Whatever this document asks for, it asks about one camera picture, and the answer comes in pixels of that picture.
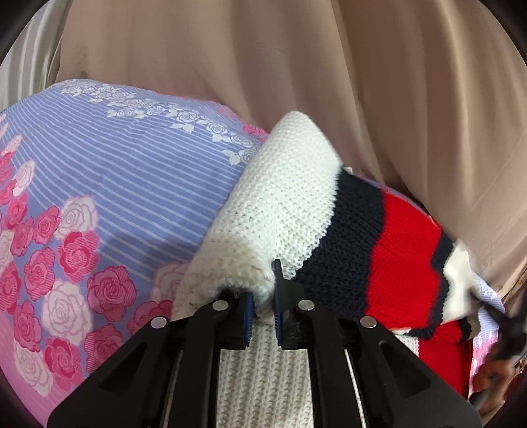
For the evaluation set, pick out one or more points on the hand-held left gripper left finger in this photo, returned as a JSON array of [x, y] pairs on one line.
[[248, 319]]

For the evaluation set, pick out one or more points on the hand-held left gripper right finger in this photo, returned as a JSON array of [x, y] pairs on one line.
[[278, 317]]

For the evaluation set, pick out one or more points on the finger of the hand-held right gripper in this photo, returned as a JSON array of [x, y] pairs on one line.
[[508, 319]]

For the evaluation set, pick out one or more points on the white navy red knit sweater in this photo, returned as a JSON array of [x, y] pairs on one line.
[[288, 197]]

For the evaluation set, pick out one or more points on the pink blue floral bed sheet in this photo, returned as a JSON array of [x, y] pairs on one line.
[[123, 173]]

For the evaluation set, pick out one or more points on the beige curtain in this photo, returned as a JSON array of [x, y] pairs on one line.
[[321, 57]]

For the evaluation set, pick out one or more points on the silver satin curtain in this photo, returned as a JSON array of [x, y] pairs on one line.
[[29, 61]]

